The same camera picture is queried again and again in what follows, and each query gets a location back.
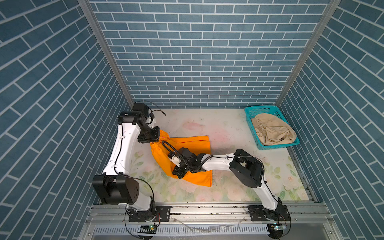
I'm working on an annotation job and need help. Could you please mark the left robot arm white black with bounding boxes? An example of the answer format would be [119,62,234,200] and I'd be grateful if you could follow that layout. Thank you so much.
[92,103,160,215]

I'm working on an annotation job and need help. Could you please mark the beige shorts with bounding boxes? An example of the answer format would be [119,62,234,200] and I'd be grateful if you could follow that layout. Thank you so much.
[252,113,297,146]

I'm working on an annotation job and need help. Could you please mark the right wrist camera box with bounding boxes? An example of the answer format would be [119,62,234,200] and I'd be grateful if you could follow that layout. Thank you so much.
[168,153,181,167]

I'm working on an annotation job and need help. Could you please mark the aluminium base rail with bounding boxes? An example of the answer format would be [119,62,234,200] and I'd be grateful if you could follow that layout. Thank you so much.
[80,202,342,240]

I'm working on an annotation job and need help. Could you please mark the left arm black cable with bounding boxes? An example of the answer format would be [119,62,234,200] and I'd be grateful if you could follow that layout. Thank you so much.
[113,100,167,239]

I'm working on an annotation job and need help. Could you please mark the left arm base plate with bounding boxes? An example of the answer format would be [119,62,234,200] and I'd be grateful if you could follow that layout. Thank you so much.
[127,206,171,223]

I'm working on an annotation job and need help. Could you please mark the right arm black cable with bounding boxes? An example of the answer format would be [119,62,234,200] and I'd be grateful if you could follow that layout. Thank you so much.
[161,140,292,238]

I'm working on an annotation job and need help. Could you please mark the orange shorts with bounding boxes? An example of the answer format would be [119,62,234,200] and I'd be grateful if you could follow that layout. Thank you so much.
[150,130,213,187]

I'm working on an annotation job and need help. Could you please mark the white vented cable duct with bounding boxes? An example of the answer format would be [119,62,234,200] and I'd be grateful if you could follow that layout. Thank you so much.
[94,223,270,237]

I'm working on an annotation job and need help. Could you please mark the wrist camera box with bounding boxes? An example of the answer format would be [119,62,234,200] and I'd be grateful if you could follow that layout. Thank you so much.
[168,153,181,167]
[146,115,155,125]

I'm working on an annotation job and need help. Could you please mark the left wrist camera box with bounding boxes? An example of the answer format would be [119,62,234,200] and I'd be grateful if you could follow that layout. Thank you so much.
[146,115,155,125]

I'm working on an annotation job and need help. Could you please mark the teal plastic basket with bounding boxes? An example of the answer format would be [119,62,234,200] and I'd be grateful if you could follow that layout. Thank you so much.
[245,106,300,150]

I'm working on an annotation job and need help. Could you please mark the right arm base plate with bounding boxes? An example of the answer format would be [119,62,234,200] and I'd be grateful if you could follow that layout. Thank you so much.
[248,204,291,222]

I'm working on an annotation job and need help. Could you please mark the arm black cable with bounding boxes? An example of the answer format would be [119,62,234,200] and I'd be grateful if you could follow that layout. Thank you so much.
[161,140,292,238]
[113,100,167,239]

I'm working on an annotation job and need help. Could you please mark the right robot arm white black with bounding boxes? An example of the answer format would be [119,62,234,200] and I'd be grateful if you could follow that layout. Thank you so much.
[168,148,291,221]

